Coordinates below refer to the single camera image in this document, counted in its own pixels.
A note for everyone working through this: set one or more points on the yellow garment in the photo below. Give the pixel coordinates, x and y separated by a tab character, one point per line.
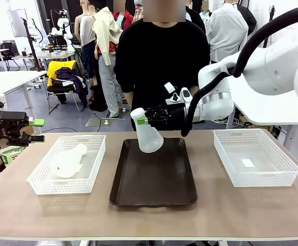
52	69

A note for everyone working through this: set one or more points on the mannequin with black jacket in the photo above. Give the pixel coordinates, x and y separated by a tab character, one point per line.
250	20

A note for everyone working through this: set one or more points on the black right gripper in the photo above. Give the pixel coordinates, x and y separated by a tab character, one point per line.
175	115

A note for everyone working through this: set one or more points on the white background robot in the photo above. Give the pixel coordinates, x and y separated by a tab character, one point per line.
61	28

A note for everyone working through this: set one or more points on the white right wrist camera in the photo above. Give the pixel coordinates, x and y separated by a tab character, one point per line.
185	93

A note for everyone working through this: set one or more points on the figure in red jacket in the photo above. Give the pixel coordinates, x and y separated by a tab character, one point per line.
127	19

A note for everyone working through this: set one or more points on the green and white carton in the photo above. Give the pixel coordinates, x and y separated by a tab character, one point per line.
12	155

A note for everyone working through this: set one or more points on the mannequin with white shirt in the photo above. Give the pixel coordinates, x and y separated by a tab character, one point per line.
228	33

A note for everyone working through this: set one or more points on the white plastic conical flask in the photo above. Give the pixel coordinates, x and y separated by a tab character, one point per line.
150	141
66	164

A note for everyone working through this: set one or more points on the person in black jacket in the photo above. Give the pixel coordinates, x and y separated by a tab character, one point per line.
195	19

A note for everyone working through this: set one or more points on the white paper label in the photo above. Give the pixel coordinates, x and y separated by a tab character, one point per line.
248	163

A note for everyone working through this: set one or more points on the mannequin with plaid shirt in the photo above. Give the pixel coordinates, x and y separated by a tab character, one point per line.
138	15

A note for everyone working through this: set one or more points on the wooden background desk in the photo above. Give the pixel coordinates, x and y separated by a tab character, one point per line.
48	55

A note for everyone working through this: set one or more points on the mannequin with cream jacket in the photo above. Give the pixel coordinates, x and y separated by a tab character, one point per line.
107	38

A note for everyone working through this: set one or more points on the person in black shirt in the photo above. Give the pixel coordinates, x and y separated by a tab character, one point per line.
164	64

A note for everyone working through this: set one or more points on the grey mannequin base plate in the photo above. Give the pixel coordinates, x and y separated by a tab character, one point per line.
98	122

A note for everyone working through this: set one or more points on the mannequin with white tank top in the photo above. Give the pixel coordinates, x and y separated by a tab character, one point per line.
87	28

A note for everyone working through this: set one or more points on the dark purple garment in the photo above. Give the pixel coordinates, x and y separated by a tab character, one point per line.
71	75

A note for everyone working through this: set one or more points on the dark brown plastic tray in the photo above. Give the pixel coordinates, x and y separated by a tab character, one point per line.
154	179

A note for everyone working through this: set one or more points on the black metal chair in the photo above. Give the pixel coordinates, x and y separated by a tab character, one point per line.
61	89

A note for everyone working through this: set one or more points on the white side table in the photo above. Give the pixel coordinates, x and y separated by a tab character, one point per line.
266	112
7	82

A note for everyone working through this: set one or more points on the white perforated plastic basket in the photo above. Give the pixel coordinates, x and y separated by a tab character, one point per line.
61	187
261	179

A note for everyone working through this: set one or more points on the black tripod stand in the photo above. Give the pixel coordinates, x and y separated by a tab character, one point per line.
32	46
269	33

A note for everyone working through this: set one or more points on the black office chair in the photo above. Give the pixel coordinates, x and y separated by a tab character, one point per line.
7	55

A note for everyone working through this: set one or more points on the whiteboard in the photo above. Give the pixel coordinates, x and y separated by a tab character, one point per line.
16	23

